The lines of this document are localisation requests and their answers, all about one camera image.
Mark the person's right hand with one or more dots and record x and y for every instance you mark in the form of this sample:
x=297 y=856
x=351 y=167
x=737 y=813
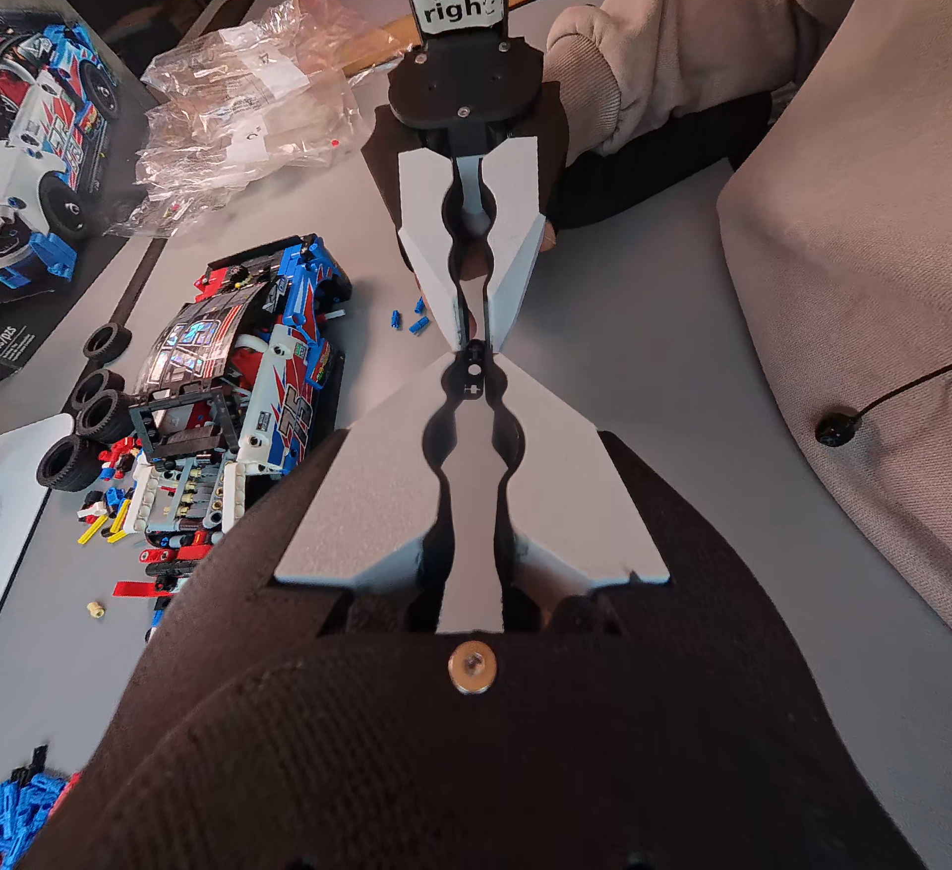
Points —
x=550 y=236

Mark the pile of blue pins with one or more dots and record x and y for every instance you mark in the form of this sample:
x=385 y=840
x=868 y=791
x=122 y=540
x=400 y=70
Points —
x=30 y=803

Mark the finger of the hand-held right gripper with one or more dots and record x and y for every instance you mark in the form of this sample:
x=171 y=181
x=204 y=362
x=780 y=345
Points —
x=424 y=215
x=520 y=215

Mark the black thin frame piece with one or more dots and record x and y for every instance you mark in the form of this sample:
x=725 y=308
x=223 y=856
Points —
x=473 y=368

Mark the black rubber tyre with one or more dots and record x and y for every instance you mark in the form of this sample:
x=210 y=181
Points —
x=89 y=390
x=63 y=464
x=100 y=420
x=100 y=345

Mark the clear plastic bag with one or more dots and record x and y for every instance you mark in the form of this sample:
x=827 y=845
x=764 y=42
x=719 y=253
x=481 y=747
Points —
x=245 y=104

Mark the pile of small mixed parts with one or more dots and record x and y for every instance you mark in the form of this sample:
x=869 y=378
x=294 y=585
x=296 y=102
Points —
x=111 y=505

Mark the grey desk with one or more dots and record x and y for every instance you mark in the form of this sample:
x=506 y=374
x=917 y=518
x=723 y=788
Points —
x=632 y=379

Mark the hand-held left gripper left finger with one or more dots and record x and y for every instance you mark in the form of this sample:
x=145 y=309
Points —
x=357 y=513

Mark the toy race car model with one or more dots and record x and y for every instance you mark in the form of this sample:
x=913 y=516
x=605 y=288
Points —
x=253 y=401

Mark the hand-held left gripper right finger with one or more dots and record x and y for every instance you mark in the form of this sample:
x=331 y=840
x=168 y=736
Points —
x=587 y=513

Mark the black product box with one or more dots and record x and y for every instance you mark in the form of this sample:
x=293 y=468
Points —
x=52 y=178

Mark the white monitor stand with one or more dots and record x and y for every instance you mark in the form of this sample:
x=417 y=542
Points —
x=30 y=498

